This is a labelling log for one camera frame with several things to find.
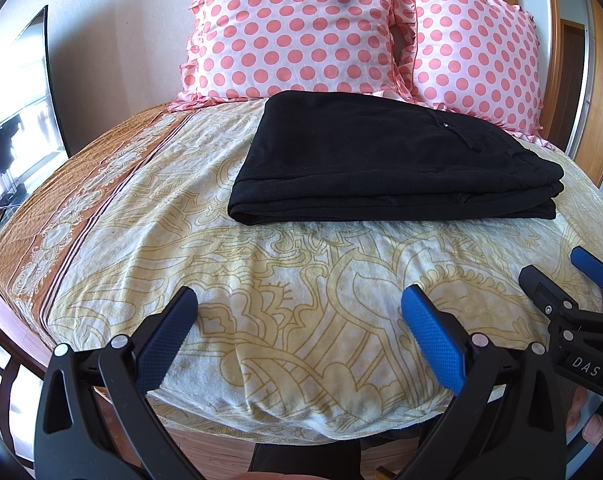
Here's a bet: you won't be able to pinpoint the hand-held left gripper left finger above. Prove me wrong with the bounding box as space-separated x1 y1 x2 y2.
34 285 217 480

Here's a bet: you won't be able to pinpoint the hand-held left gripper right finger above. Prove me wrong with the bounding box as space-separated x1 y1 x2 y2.
400 284 568 480

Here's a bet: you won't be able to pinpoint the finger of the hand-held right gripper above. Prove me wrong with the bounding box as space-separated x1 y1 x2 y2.
570 246 603 291
519 265 603 333

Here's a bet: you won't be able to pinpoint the black pants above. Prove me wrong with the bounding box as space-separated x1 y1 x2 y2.
228 91 566 226

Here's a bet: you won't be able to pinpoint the person's right hand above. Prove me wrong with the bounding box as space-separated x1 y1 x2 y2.
566 390 603 461

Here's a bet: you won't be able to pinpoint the yellow patterned bed sheet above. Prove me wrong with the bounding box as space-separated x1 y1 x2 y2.
0 97 603 443

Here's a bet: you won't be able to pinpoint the dark wooden chair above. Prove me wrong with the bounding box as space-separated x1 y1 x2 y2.
0 310 47 466

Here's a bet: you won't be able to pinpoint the pink polka dot pillow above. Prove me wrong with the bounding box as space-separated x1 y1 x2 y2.
391 0 555 148
169 0 417 111

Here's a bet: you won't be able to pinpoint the flat screen television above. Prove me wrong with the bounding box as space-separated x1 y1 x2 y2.
0 5 70 211

